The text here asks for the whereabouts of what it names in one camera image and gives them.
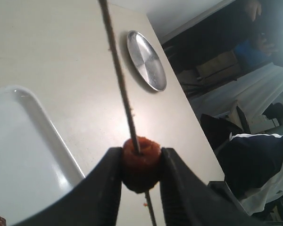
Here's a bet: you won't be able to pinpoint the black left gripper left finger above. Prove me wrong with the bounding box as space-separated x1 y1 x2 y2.
18 147 122 226

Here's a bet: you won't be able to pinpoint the person in dark shirt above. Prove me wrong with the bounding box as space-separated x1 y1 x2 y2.
216 134 283 216

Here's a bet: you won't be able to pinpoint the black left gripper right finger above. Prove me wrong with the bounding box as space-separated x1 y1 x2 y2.
159 148 257 226

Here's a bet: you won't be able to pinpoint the cardboard box in background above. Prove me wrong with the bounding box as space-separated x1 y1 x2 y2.
196 50 241 82

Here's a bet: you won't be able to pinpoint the thin metal skewer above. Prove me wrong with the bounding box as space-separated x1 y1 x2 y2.
99 0 157 226

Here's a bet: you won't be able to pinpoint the round silver metal plate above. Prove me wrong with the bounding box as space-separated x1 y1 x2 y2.
126 31 167 92

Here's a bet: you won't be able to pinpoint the white rectangular plastic tray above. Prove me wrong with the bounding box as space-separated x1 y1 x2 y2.
0 86 84 226

